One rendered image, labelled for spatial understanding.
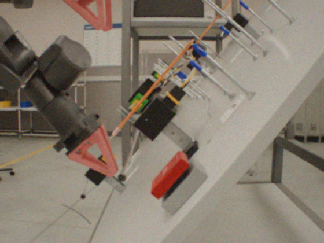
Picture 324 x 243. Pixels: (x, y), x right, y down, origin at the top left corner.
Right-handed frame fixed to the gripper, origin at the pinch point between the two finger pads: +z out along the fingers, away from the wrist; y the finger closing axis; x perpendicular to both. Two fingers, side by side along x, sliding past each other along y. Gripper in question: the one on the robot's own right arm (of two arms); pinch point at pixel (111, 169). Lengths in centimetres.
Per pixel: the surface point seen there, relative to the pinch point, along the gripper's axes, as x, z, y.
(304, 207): -19, 55, 56
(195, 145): -14.0, 4.3, -6.8
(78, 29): 125, -207, 783
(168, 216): -8.8, 5.8, -21.7
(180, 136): -12.4, 2.8, -0.8
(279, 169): -20, 52, 89
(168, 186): -11.4, 2.9, -22.7
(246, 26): -35.3, -2.4, 26.4
